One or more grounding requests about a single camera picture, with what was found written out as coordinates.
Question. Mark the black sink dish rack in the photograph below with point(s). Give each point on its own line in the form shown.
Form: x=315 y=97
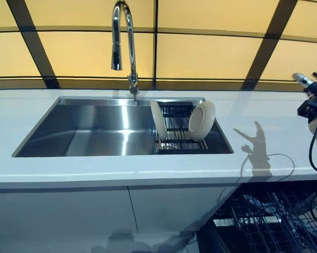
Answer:
x=179 y=131

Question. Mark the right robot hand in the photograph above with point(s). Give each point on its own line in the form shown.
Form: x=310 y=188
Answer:
x=315 y=92

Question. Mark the stainless steel sink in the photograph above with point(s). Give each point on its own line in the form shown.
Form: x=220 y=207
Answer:
x=95 y=124

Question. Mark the chrome gooseneck faucet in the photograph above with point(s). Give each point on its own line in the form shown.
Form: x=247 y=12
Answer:
x=132 y=52

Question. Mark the cream deep plate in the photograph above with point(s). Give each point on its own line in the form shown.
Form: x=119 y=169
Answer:
x=202 y=118

